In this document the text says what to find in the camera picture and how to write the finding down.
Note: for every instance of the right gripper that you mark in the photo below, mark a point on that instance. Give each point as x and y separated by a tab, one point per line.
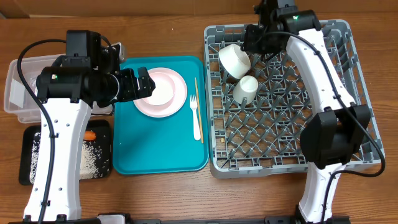
254	45

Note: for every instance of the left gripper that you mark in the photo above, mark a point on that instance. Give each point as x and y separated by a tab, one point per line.
132	92

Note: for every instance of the large pink plate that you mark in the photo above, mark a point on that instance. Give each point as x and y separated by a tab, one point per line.
173	105

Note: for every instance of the cream bowl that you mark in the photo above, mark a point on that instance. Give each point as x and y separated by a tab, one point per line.
235	61

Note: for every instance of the cream plastic cup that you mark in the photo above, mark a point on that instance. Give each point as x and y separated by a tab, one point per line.
246	88

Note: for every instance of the orange carrot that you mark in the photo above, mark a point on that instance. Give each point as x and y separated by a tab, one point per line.
89	136

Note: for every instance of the peanut and rice scraps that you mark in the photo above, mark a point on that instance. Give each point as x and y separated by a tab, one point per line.
95	157

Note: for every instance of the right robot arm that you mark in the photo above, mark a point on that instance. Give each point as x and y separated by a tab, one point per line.
337	127

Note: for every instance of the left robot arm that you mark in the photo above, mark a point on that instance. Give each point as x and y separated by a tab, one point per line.
87	75

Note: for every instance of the white plastic fork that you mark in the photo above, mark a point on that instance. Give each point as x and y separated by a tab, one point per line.
196	128

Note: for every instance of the wooden chopstick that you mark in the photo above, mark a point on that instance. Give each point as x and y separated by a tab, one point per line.
199	110

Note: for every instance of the teal plastic serving tray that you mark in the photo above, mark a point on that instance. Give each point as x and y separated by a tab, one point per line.
147	145

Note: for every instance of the black rectangular tray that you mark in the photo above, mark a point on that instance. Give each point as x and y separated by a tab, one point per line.
97	125

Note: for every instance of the grey plastic dish rack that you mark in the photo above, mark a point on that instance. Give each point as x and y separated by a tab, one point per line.
262	138

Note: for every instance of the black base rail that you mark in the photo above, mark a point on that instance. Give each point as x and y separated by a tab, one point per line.
126	218

